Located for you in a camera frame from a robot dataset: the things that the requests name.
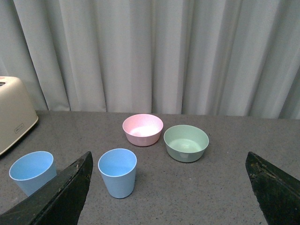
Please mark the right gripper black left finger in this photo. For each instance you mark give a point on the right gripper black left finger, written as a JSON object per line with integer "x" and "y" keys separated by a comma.
{"x": 58, "y": 202}

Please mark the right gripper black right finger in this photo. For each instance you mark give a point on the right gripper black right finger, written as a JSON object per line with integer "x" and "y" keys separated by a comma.
{"x": 277, "y": 192}

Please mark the blue cup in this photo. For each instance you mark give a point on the blue cup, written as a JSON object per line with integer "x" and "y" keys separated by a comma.
{"x": 33, "y": 170}
{"x": 118, "y": 169}

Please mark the cream white toaster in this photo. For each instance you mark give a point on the cream white toaster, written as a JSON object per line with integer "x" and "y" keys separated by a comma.
{"x": 17, "y": 114}

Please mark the green bowl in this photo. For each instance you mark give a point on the green bowl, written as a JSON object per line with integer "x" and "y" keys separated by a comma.
{"x": 185, "y": 143}

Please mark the pink bowl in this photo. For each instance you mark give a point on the pink bowl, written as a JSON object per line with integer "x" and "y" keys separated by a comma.
{"x": 142, "y": 129}

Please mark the grey white curtain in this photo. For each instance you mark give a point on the grey white curtain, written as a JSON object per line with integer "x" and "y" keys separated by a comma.
{"x": 204, "y": 57}

